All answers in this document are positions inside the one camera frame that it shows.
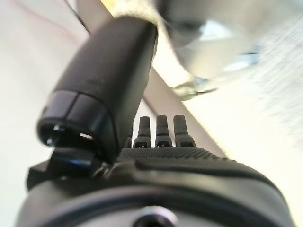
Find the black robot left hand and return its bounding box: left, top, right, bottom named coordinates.
left=15, top=16, right=296, bottom=227

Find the large grey striped rug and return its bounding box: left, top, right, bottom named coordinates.
left=151, top=14, right=303, bottom=227

